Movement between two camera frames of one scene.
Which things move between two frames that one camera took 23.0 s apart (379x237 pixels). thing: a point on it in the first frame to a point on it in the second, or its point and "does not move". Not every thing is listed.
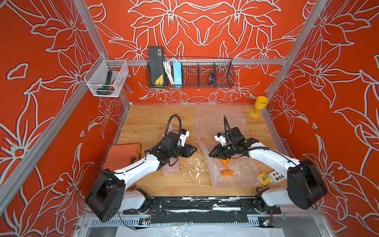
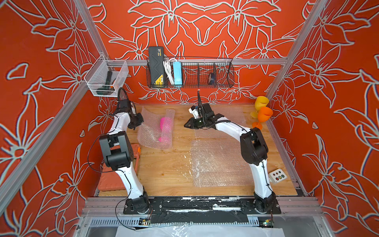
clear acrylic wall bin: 105,78 does not move
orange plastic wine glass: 227,172 to 264,115
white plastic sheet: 196,230 does not move
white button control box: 275,177 does not move
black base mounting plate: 201,210 does not move
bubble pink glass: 172,168 to 156,131
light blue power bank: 177,72 does not move
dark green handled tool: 108,81 does not move
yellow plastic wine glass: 260,103 does not move
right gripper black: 218,152 to 191,120
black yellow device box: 156,65 does not move
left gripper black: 187,148 to 139,120
